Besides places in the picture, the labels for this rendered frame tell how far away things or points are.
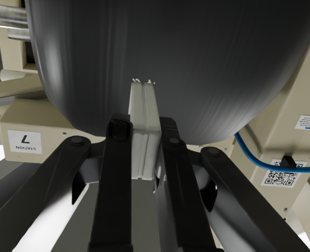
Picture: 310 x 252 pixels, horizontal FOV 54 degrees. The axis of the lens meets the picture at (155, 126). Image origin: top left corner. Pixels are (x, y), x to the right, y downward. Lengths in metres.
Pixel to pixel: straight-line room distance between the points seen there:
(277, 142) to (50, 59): 0.46
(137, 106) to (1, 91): 0.91
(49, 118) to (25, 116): 0.07
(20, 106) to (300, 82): 0.77
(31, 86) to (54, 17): 0.74
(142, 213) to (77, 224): 0.66
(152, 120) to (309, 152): 0.55
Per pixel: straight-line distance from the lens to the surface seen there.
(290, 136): 0.63
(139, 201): 3.38
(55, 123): 0.91
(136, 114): 0.16
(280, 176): 0.70
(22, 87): 1.04
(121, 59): 0.28
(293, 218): 1.39
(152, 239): 3.12
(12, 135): 0.96
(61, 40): 0.29
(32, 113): 0.96
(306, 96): 0.59
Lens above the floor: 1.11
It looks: 34 degrees up
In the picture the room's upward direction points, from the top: 170 degrees counter-clockwise
